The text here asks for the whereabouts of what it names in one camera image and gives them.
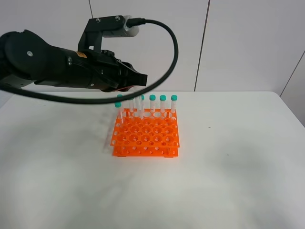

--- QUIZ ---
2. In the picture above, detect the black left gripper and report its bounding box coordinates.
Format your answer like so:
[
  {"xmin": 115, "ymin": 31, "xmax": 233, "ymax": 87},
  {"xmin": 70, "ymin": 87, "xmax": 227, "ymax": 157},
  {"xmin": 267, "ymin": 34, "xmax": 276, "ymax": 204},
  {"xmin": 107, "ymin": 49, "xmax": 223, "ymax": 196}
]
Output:
[{"xmin": 69, "ymin": 50, "xmax": 148, "ymax": 92}]

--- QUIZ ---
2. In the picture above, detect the clear test tube teal cap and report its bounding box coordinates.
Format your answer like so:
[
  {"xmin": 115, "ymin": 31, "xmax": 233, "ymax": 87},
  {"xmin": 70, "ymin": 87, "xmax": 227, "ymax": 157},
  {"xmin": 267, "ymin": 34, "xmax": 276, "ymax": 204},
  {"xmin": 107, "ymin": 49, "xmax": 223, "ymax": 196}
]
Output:
[{"xmin": 134, "ymin": 96, "xmax": 144, "ymax": 119}]

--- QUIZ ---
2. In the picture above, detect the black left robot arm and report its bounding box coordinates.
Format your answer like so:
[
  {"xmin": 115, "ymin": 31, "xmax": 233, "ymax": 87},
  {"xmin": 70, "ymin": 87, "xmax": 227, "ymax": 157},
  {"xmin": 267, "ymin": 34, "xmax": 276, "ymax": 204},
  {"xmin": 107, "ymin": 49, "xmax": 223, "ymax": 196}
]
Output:
[{"xmin": 0, "ymin": 30, "xmax": 147, "ymax": 92}]

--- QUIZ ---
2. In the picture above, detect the front racked test tube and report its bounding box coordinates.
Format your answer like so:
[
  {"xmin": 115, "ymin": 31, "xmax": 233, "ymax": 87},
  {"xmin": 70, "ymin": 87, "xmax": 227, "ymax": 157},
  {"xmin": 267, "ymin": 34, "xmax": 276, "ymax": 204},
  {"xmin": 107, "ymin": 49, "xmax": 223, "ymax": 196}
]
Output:
[{"xmin": 115, "ymin": 102, "xmax": 124, "ymax": 124}]

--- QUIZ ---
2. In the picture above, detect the orange test tube rack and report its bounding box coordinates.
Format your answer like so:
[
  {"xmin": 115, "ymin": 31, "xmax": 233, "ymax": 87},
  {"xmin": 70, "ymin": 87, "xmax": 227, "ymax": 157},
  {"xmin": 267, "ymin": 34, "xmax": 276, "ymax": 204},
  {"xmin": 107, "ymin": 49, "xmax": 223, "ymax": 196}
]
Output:
[{"xmin": 110, "ymin": 108, "xmax": 180, "ymax": 158}]

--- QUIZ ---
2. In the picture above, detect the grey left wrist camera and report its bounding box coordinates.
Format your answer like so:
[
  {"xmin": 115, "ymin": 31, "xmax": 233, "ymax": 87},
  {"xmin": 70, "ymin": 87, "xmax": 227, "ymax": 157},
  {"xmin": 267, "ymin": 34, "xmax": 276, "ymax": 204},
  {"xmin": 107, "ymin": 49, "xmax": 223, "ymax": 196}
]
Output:
[{"xmin": 103, "ymin": 15, "xmax": 139, "ymax": 38}]

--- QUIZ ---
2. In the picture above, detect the black left camera cable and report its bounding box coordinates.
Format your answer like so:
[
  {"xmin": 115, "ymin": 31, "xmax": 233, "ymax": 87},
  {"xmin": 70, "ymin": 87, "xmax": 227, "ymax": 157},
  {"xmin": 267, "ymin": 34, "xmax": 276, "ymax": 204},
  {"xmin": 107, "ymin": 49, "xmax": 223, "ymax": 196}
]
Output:
[{"xmin": 0, "ymin": 18, "xmax": 179, "ymax": 105}]

